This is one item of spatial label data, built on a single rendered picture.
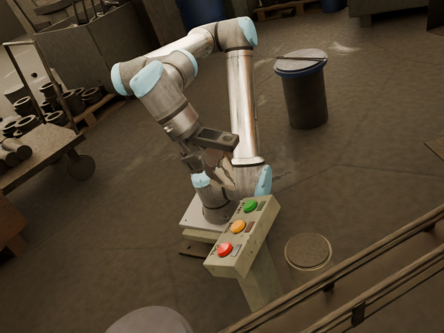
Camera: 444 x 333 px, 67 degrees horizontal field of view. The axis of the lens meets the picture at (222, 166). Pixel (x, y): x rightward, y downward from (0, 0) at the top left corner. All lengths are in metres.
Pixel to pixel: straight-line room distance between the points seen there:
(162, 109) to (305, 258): 0.51
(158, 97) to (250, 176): 0.68
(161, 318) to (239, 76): 0.90
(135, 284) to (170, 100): 1.14
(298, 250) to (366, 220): 0.78
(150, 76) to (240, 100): 0.64
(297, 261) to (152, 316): 0.44
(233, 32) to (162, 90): 0.66
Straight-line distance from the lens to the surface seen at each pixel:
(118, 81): 0.97
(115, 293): 1.77
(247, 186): 1.36
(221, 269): 0.84
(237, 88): 1.36
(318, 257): 0.89
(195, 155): 0.83
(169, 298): 1.61
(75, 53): 3.71
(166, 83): 0.79
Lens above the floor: 1.24
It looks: 36 degrees down
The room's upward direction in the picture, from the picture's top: 20 degrees counter-clockwise
